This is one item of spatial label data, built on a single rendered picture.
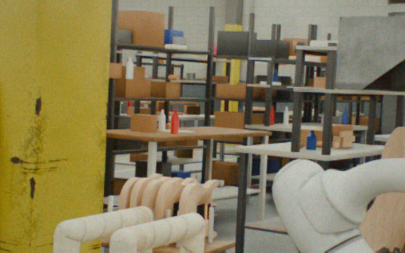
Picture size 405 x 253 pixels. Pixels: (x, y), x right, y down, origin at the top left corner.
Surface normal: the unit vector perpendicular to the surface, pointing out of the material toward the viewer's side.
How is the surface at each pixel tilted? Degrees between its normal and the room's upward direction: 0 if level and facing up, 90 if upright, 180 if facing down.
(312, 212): 88
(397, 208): 90
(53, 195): 90
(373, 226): 90
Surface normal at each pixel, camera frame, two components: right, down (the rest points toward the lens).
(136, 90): 0.81, 0.07
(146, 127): -0.43, 0.03
